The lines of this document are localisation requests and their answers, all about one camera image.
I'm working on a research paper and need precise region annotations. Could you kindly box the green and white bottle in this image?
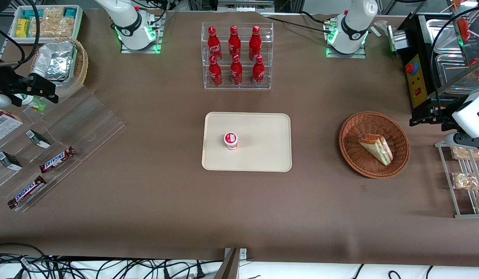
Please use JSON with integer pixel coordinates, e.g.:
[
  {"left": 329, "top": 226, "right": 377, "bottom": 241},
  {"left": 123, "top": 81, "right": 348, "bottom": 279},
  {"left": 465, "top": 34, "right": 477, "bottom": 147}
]
[{"left": 14, "top": 94, "right": 47, "bottom": 112}]

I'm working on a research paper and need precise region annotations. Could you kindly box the brown wicker basket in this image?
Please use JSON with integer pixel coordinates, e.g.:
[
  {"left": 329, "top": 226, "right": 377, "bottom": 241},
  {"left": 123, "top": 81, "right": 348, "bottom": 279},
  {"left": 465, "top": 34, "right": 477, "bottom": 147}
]
[{"left": 339, "top": 112, "right": 410, "bottom": 179}]

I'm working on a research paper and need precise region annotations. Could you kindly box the aluminium foil container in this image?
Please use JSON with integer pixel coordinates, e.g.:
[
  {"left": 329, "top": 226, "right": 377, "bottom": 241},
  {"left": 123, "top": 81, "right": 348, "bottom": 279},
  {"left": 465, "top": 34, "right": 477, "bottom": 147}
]
[{"left": 32, "top": 41, "right": 78, "bottom": 82}]

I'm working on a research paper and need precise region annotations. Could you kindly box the grey wire rack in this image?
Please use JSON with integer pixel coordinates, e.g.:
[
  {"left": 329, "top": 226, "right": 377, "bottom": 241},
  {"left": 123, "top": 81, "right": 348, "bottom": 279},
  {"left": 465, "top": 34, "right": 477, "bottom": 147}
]
[{"left": 435, "top": 140, "right": 479, "bottom": 219}]

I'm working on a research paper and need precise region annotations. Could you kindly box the white and red cookie box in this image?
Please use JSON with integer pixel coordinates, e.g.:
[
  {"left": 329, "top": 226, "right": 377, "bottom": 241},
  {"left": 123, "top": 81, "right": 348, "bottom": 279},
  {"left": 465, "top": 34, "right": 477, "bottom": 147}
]
[{"left": 0, "top": 110, "right": 24, "bottom": 147}]

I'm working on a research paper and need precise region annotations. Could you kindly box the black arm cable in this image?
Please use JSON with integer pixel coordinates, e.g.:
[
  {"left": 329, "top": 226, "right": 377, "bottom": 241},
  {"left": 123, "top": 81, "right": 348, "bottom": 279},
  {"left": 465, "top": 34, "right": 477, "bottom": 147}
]
[{"left": 13, "top": 0, "right": 41, "bottom": 71}]

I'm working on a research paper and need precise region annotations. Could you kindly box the red soda can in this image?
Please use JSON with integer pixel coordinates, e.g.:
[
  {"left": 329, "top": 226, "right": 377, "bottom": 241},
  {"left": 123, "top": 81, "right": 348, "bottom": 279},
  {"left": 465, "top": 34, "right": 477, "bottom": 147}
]
[{"left": 208, "top": 55, "right": 223, "bottom": 87}]

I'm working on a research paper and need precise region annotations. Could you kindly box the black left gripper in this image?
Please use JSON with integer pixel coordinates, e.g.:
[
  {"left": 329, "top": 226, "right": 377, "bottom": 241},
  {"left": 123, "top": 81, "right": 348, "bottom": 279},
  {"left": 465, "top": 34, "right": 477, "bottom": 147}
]
[{"left": 409, "top": 103, "right": 457, "bottom": 127}]

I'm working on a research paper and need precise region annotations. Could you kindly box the clear acrylic stepped display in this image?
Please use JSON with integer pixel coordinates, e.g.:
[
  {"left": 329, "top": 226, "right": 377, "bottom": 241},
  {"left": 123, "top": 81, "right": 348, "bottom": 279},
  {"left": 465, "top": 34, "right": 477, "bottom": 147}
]
[{"left": 0, "top": 85, "right": 126, "bottom": 213}]

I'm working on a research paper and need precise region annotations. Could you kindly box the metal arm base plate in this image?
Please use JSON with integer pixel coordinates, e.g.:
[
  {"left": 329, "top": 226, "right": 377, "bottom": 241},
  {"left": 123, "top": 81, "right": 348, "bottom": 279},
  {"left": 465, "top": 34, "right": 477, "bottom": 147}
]
[
  {"left": 120, "top": 11, "right": 163, "bottom": 54},
  {"left": 325, "top": 17, "right": 367, "bottom": 59}
]

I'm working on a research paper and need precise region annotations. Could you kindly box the black food warmer appliance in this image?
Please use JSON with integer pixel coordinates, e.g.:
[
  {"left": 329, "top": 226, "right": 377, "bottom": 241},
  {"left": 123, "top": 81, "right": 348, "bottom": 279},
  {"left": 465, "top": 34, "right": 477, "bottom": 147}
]
[{"left": 386, "top": 0, "right": 479, "bottom": 127}]

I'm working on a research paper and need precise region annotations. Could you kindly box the light wicker basket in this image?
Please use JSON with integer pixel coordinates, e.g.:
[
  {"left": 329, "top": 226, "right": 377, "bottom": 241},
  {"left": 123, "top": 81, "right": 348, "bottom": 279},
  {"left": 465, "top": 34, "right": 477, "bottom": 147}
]
[{"left": 29, "top": 37, "right": 88, "bottom": 98}]

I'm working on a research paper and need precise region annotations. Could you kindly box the clear bag of crackers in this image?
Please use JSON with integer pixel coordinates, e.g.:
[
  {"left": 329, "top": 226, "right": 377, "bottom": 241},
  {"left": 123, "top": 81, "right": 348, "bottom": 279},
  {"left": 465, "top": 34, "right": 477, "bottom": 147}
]
[
  {"left": 44, "top": 7, "right": 65, "bottom": 20},
  {"left": 29, "top": 17, "right": 75, "bottom": 38}
]

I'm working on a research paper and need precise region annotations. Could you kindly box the white plastic bin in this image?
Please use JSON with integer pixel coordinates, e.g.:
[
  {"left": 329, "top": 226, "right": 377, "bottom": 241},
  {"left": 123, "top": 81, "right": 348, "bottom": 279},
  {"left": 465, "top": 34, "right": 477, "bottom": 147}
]
[{"left": 9, "top": 5, "right": 84, "bottom": 43}]

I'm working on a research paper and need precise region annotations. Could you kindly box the beige plastic tray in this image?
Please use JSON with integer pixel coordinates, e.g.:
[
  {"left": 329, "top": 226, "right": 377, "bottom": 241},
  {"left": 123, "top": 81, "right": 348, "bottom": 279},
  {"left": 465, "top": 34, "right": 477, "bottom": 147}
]
[{"left": 201, "top": 112, "right": 292, "bottom": 172}]

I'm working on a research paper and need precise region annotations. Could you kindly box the clear acrylic bottle rack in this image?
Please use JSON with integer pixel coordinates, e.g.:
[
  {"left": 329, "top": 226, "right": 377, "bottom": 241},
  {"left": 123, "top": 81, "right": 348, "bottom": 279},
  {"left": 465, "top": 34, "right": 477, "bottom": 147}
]
[{"left": 201, "top": 22, "right": 274, "bottom": 90}]

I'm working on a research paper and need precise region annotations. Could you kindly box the black base cable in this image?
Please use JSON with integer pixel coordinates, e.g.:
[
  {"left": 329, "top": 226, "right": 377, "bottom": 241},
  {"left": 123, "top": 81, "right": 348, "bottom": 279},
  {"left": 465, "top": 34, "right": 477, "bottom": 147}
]
[{"left": 266, "top": 11, "right": 333, "bottom": 34}]

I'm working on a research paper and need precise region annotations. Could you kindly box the dark camera mount post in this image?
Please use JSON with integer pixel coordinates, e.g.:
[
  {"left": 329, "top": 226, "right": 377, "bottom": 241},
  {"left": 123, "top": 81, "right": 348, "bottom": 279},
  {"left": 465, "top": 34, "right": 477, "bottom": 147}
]
[{"left": 214, "top": 248, "right": 247, "bottom": 279}]

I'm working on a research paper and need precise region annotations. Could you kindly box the red cola bottle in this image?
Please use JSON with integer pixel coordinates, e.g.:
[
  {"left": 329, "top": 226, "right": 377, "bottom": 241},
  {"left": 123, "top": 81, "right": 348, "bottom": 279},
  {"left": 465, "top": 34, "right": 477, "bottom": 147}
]
[
  {"left": 249, "top": 26, "right": 262, "bottom": 62},
  {"left": 207, "top": 26, "right": 222, "bottom": 62},
  {"left": 228, "top": 25, "right": 242, "bottom": 60},
  {"left": 230, "top": 54, "right": 243, "bottom": 86},
  {"left": 252, "top": 55, "right": 265, "bottom": 86}
]

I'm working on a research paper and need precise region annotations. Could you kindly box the Snickers chocolate bar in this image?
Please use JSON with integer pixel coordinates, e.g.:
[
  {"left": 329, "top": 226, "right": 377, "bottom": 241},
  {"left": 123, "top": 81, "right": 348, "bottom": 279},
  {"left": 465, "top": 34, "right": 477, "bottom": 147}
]
[
  {"left": 7, "top": 176, "right": 47, "bottom": 210},
  {"left": 39, "top": 146, "right": 76, "bottom": 174}
]

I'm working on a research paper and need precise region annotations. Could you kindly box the wrapped triangle sandwich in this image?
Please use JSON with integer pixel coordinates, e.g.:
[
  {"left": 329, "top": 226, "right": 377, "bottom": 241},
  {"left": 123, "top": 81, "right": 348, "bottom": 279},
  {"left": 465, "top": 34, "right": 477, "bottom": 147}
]
[{"left": 358, "top": 134, "right": 393, "bottom": 166}]

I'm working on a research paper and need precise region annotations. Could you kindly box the red sausage on skewer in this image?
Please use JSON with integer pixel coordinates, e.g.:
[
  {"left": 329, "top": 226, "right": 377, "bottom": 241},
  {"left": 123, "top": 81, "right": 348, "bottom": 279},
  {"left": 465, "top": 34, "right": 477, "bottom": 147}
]
[
  {"left": 445, "top": 58, "right": 479, "bottom": 78},
  {"left": 441, "top": 0, "right": 466, "bottom": 12},
  {"left": 456, "top": 17, "right": 479, "bottom": 42}
]

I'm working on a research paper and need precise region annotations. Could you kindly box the yellow snack packet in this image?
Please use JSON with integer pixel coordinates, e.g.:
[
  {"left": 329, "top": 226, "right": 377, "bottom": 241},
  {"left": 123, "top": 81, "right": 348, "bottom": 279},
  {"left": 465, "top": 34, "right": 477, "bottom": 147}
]
[{"left": 16, "top": 18, "right": 31, "bottom": 38}]

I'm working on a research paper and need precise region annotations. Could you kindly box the small black carton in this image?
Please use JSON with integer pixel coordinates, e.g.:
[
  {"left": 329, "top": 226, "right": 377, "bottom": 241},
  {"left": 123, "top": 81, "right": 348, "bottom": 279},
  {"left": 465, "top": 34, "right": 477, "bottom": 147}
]
[
  {"left": 0, "top": 151, "right": 23, "bottom": 172},
  {"left": 26, "top": 129, "right": 52, "bottom": 149}
]

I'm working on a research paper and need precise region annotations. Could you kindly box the aluminium frame profile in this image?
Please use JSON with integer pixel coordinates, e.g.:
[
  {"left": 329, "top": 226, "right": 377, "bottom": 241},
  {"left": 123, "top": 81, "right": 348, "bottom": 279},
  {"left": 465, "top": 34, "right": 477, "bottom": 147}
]
[{"left": 217, "top": 0, "right": 275, "bottom": 9}]

